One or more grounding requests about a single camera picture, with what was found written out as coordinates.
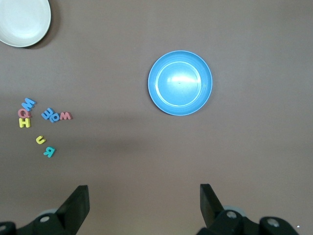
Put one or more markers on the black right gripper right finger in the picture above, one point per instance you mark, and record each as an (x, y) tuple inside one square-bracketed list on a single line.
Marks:
[(210, 208)]

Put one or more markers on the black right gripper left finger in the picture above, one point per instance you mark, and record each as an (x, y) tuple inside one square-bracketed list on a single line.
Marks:
[(73, 208)]

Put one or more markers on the yellow foam letter u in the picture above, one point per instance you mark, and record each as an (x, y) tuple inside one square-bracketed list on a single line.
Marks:
[(38, 141)]

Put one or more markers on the red foam letter w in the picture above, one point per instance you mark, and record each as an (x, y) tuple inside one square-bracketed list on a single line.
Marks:
[(65, 117)]

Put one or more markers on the blue foam letter a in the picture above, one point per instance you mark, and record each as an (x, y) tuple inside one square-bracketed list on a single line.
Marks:
[(51, 118)]

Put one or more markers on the yellow foam letter H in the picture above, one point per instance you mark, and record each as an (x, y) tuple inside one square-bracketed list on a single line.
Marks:
[(25, 122)]

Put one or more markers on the pink foam letter Q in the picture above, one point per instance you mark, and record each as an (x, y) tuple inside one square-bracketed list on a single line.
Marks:
[(19, 113)]

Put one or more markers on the blue foam letter M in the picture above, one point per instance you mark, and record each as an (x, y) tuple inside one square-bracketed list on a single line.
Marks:
[(29, 104)]

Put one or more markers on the brown table cover sheet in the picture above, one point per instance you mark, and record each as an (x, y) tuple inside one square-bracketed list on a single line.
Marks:
[(156, 159)]

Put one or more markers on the blue three-pronged foam letter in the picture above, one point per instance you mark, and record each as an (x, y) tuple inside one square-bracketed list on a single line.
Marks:
[(46, 114)]

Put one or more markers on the blue round plate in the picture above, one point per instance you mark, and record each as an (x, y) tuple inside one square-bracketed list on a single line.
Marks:
[(179, 83)]

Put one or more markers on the beige round plate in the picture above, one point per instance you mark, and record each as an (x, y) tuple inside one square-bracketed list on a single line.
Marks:
[(22, 22)]

